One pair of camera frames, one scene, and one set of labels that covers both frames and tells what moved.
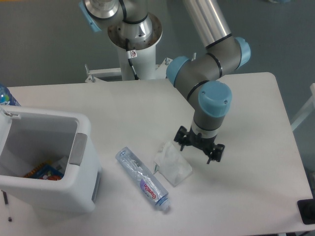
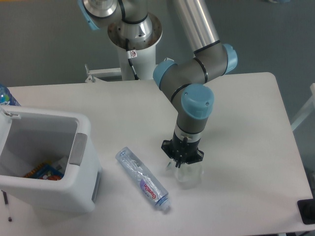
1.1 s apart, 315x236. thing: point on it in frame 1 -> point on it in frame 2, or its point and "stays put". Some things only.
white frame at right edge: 309,108 stays put
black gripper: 206,144 -> 182,151
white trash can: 28,136 stays put
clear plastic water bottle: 150,184 stays put
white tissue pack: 171,164 -> 189,176
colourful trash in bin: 46,171 stays put
